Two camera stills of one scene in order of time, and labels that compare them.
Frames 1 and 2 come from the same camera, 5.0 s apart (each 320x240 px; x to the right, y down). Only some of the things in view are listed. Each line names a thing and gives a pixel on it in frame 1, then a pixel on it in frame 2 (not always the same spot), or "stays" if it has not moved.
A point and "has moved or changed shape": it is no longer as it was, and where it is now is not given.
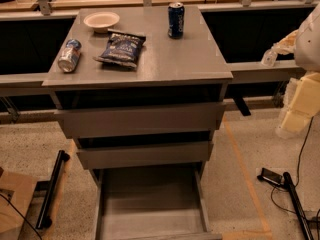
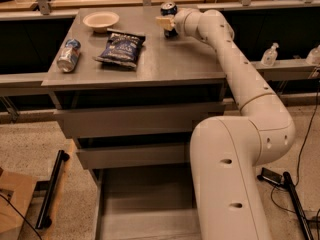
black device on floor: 271,176 stays
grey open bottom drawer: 152,204 stays
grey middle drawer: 146,156 stays
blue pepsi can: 176,20 has moved or changed shape
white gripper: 309,45 to 180,18
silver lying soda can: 70,55 stays
